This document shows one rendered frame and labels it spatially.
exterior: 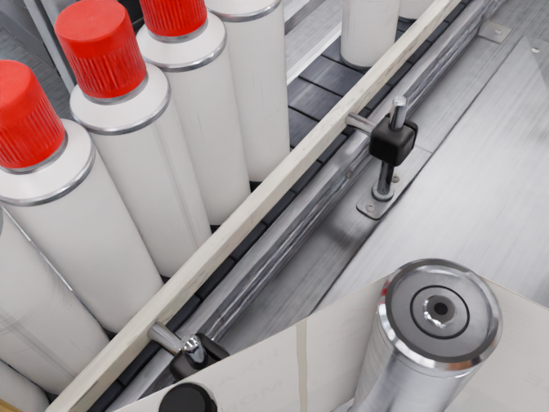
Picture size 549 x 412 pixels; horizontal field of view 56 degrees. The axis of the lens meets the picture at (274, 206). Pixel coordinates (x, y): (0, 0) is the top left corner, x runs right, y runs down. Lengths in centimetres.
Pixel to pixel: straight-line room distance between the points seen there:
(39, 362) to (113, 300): 5
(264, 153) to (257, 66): 8
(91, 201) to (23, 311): 6
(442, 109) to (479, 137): 10
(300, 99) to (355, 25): 8
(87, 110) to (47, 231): 6
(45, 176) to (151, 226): 10
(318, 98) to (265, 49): 17
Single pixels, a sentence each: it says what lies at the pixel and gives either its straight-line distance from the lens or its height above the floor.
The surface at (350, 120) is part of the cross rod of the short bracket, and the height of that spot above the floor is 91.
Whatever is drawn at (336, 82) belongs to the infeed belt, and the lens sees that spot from 51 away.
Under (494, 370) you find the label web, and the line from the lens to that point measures 24.
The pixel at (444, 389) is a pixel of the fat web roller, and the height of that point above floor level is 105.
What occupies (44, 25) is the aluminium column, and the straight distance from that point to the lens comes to 44.
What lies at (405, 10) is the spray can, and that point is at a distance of 58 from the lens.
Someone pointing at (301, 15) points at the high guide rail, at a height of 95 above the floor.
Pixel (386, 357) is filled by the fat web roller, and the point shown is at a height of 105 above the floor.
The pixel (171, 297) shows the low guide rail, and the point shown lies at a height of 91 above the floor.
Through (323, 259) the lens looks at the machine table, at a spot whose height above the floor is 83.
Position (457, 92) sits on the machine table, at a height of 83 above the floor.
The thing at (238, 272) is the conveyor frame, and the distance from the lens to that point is 39.
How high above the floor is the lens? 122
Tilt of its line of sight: 55 degrees down
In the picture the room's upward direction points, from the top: 5 degrees counter-clockwise
